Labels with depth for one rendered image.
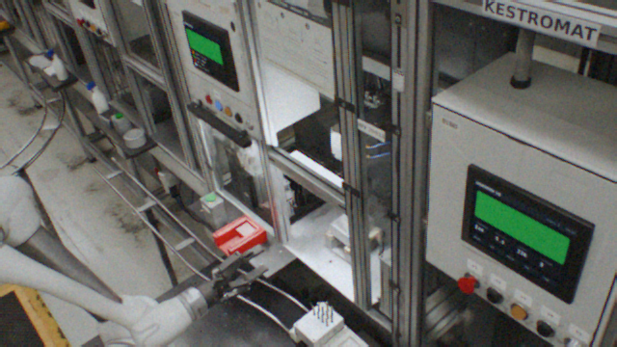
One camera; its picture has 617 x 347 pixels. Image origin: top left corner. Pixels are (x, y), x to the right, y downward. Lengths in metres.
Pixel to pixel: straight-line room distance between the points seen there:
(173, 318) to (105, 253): 2.10
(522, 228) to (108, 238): 3.02
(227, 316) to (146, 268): 1.35
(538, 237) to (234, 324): 1.36
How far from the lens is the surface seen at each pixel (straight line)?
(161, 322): 1.65
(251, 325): 2.19
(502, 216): 1.15
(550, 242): 1.12
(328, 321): 1.84
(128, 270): 3.55
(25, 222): 1.82
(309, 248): 2.09
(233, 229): 2.15
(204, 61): 1.87
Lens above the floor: 2.40
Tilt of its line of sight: 38 degrees down
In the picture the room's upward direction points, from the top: 7 degrees counter-clockwise
